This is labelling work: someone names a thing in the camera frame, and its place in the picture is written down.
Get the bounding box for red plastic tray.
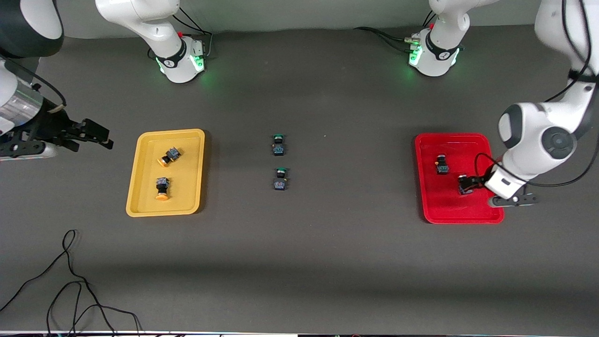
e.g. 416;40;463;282
415;133;505;225

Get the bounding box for yellow plastic tray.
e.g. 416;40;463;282
125;129;206;218

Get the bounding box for dark grey table mat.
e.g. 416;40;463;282
0;19;599;334

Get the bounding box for thin black loose cable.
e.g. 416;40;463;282
0;229;117;337
46;281;142;337

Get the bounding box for black right arm base cables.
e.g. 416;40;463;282
147;7;213;61

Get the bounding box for black arm base cables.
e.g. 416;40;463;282
353;9;438;53
147;7;213;61

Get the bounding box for black left arm base cables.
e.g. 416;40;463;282
353;9;438;53

